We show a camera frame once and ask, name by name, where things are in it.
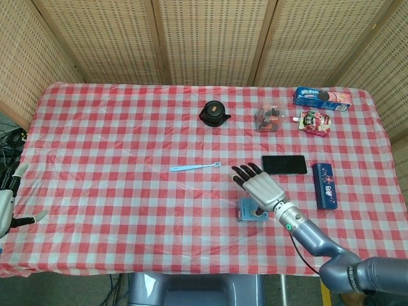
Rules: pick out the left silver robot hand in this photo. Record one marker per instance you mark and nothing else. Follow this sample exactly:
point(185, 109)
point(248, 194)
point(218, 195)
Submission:
point(4, 204)

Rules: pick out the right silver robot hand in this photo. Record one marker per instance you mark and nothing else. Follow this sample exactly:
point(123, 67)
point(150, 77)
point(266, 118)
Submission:
point(263, 188)

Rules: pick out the small blue speaker box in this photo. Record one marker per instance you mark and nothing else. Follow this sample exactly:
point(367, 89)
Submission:
point(246, 211)

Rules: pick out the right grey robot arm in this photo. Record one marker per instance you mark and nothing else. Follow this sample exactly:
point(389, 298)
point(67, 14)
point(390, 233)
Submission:
point(318, 245)

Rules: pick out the dark blue long box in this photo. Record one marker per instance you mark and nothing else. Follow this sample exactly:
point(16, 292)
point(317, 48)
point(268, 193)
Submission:
point(325, 186)

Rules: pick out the clear plastic snack package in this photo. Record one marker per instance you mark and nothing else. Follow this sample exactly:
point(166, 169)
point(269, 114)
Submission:
point(269, 120)

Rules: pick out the blue cookie box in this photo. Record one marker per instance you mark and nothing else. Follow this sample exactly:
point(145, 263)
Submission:
point(322, 99)

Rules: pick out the red white checkered tablecloth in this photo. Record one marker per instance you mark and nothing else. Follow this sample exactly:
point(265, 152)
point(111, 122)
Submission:
point(127, 191)

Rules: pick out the black smartphone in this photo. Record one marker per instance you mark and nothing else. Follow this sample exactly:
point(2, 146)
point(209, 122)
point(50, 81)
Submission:
point(283, 164)

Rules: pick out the light blue toothbrush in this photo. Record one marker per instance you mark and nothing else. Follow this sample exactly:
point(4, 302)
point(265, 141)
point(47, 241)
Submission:
point(191, 167)

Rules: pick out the red drink pouch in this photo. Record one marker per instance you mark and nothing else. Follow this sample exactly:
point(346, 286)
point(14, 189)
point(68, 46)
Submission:
point(315, 123)

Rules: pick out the black teapot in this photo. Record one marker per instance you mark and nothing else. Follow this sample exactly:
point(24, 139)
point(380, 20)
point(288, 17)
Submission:
point(213, 113)

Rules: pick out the white table leg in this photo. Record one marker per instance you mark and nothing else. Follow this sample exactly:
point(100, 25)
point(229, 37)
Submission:
point(283, 290)

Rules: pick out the grey robot torso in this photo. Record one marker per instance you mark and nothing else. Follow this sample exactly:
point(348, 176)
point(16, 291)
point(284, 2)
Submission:
point(194, 288)

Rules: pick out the yellow strip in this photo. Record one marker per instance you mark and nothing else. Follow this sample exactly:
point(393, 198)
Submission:
point(325, 294)

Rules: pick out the woven rattan screen panel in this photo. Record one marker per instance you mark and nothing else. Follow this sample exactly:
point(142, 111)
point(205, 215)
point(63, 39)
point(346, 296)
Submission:
point(28, 63)
point(105, 38)
point(318, 38)
point(213, 38)
point(382, 73)

